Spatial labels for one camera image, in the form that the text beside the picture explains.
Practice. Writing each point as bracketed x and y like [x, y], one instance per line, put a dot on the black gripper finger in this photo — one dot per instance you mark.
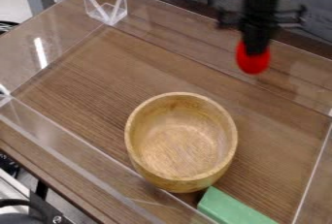
[257, 34]

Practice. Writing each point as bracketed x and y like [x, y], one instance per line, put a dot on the red felt fruit green leaf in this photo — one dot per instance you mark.
[251, 64]

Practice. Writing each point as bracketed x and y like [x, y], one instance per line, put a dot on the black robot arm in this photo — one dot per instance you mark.
[258, 10]

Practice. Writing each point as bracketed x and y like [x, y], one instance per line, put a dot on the wooden bowl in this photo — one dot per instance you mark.
[180, 140]

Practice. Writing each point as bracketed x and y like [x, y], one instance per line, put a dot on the green block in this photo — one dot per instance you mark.
[226, 210]

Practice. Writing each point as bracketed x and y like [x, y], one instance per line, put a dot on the black clamp with cable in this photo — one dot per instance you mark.
[28, 209]

